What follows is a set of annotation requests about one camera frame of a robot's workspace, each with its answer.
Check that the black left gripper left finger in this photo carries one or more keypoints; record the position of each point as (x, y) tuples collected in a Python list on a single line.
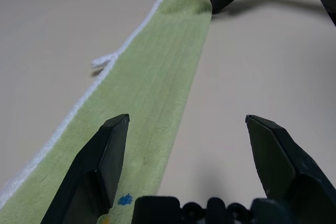
[(105, 161)]

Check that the green towel with white trim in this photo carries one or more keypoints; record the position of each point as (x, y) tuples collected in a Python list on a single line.
[(157, 77)]

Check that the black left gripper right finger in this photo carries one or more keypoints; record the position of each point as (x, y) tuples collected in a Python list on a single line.
[(283, 166)]

